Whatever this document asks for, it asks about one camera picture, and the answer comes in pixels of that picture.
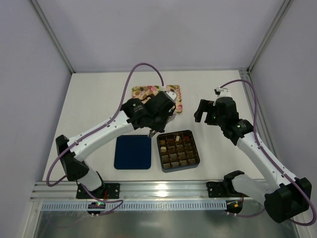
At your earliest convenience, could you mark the dark chocolate box with dividers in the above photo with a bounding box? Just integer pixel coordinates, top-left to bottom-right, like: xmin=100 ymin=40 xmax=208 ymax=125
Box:
xmin=157 ymin=130 xmax=200 ymax=173

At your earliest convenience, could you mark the aluminium frame post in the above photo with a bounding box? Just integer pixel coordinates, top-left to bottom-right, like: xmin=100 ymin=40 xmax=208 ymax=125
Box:
xmin=247 ymin=0 xmax=293 ymax=74
xmin=28 ymin=0 xmax=75 ymax=74

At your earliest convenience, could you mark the floral rectangular tray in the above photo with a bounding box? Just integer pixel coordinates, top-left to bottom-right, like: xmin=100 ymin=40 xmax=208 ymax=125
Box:
xmin=132 ymin=85 xmax=183 ymax=115

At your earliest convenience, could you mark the right aluminium frame post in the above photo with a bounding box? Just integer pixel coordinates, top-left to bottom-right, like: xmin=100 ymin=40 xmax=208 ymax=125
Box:
xmin=247 ymin=0 xmax=293 ymax=74

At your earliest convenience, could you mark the dark blue box lid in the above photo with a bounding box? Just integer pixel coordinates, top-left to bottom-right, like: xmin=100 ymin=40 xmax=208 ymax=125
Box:
xmin=114 ymin=135 xmax=152 ymax=170

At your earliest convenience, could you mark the left aluminium frame post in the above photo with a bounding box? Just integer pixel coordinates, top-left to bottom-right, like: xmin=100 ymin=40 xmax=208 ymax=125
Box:
xmin=28 ymin=0 xmax=75 ymax=74

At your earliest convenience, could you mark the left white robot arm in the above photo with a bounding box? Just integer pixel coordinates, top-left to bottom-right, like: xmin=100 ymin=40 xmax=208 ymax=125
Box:
xmin=55 ymin=91 xmax=177 ymax=192

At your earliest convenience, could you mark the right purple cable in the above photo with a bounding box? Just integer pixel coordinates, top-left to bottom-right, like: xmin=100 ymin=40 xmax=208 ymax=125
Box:
xmin=219 ymin=79 xmax=317 ymax=226

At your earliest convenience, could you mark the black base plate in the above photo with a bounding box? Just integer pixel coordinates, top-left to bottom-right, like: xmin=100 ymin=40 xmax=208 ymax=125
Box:
xmin=206 ymin=181 xmax=240 ymax=198
xmin=76 ymin=183 xmax=120 ymax=199

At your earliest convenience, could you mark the purple cable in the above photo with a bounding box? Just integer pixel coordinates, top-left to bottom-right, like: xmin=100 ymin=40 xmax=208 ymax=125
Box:
xmin=219 ymin=79 xmax=317 ymax=226
xmin=46 ymin=63 xmax=165 ymax=215

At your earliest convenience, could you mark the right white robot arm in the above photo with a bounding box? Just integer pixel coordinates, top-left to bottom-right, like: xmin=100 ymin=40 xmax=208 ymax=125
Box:
xmin=194 ymin=96 xmax=317 ymax=226

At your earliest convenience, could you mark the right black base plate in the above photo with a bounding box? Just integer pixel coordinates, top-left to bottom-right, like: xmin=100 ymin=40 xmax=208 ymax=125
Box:
xmin=206 ymin=181 xmax=240 ymax=198

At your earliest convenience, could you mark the white slotted cable duct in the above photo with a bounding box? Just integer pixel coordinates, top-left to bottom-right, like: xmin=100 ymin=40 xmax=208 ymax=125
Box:
xmin=41 ymin=200 xmax=227 ymax=211

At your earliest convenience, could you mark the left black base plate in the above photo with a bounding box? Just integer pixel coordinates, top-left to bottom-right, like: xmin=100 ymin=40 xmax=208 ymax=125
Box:
xmin=76 ymin=183 xmax=120 ymax=199

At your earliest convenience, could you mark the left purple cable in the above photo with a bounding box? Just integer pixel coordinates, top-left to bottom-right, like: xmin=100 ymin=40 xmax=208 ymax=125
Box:
xmin=46 ymin=63 xmax=165 ymax=215

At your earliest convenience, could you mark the aluminium mounting rail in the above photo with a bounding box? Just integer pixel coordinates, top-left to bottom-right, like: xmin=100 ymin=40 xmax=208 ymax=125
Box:
xmin=30 ymin=180 xmax=253 ymax=200

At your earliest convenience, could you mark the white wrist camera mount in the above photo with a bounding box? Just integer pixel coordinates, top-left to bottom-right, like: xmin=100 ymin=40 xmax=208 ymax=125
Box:
xmin=214 ymin=87 xmax=232 ymax=99

